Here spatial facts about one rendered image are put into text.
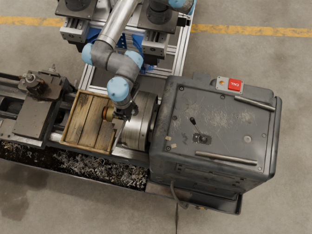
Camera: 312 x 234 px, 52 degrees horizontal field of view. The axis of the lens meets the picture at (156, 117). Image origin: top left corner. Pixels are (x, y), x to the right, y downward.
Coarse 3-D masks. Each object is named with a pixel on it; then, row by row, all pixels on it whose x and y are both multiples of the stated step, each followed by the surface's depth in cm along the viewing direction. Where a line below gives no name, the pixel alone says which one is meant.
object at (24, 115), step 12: (48, 72) 197; (60, 84) 198; (24, 108) 188; (36, 108) 188; (48, 108) 188; (24, 120) 185; (36, 120) 185; (12, 132) 183; (24, 132) 183; (36, 132) 183
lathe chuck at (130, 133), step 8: (136, 96) 163; (144, 96) 164; (136, 104) 160; (144, 104) 160; (136, 120) 158; (128, 128) 159; (136, 128) 158; (128, 136) 161; (136, 136) 160; (128, 144) 165; (136, 144) 163
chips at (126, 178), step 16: (0, 144) 225; (16, 144) 222; (16, 160) 221; (32, 160) 221; (48, 160) 221; (64, 160) 217; (80, 160) 218; (96, 160) 213; (112, 160) 218; (80, 176) 216; (96, 176) 213; (112, 176) 212; (128, 176) 213; (144, 176) 214
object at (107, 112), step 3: (105, 108) 172; (108, 108) 172; (111, 108) 172; (102, 111) 171; (105, 111) 171; (108, 111) 171; (111, 111) 171; (102, 114) 172; (105, 114) 171; (108, 114) 171; (111, 114) 170; (102, 117) 173; (105, 117) 172; (108, 117) 171; (111, 117) 170; (114, 117) 172; (117, 117) 171; (108, 120) 173; (111, 120) 171
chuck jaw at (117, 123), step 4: (112, 120) 171; (116, 120) 171; (120, 120) 171; (112, 124) 171; (116, 124) 169; (120, 124) 169; (116, 128) 168; (120, 128) 168; (116, 132) 167; (116, 136) 166; (120, 136) 166; (120, 140) 168; (124, 144) 168
